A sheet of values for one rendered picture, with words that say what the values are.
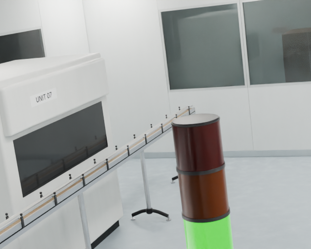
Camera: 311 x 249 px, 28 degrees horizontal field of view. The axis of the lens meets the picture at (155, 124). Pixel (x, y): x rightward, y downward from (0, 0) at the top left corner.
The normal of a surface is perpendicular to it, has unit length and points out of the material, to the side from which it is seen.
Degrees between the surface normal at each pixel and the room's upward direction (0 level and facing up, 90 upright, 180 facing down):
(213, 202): 90
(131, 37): 90
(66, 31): 90
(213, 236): 90
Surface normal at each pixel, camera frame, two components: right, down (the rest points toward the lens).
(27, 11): 0.92, -0.04
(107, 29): -0.38, 0.24
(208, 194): 0.16, 0.18
